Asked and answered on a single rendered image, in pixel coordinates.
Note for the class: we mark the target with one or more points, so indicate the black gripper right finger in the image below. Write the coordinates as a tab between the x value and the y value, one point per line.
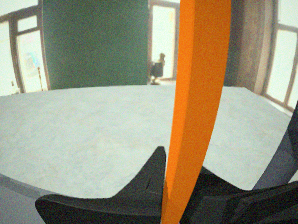
215	201

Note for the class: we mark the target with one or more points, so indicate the orange handle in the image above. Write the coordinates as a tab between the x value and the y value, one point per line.
202	51

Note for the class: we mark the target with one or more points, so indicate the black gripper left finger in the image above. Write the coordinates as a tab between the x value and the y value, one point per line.
139	202

